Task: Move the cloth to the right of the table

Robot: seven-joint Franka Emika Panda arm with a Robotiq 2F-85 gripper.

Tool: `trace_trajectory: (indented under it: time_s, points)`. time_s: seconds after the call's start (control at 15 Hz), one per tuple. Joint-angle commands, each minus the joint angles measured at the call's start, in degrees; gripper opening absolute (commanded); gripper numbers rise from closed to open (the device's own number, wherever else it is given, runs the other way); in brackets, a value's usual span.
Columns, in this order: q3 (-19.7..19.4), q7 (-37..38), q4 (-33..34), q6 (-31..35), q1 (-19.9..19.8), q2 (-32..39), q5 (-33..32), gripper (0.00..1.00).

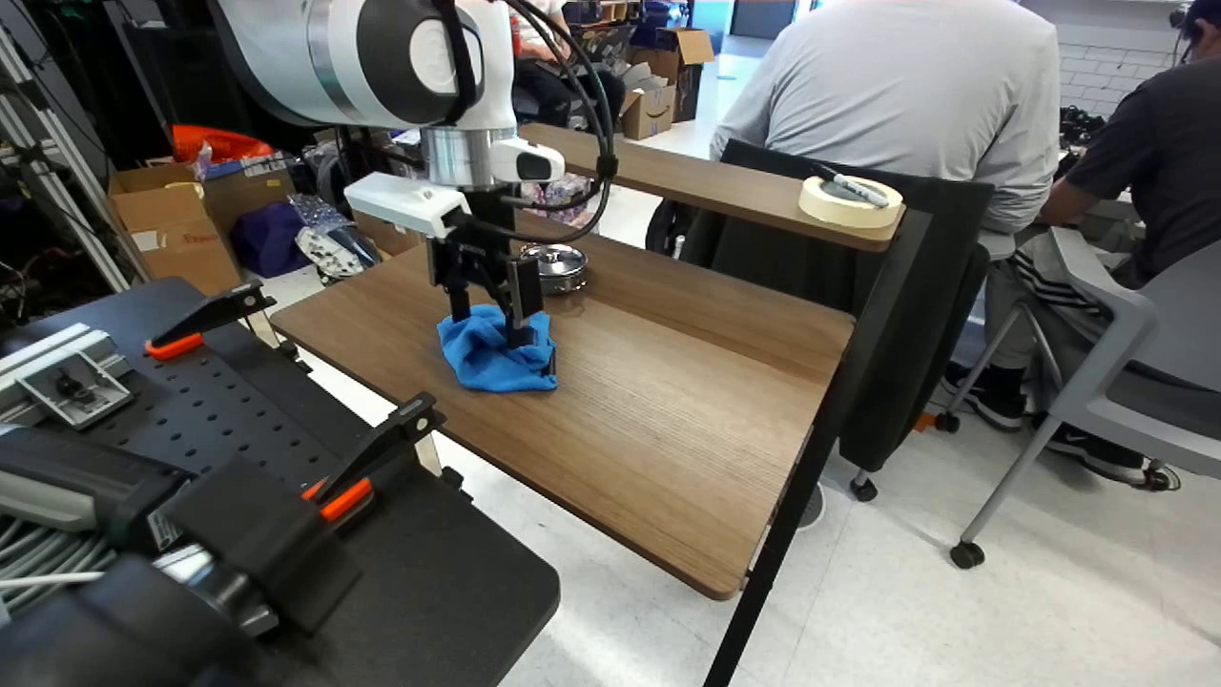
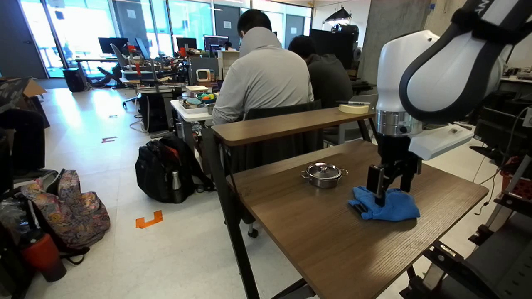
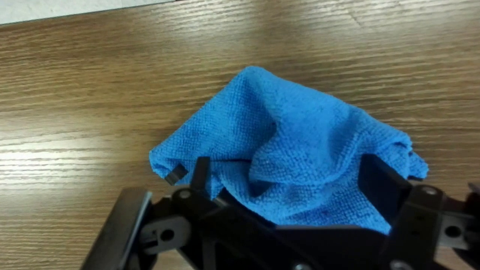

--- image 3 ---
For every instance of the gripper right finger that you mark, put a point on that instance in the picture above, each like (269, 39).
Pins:
(416, 221)

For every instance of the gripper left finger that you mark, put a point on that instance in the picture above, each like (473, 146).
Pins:
(195, 225)

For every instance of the blue microfibre cloth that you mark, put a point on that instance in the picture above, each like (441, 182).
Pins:
(292, 150)

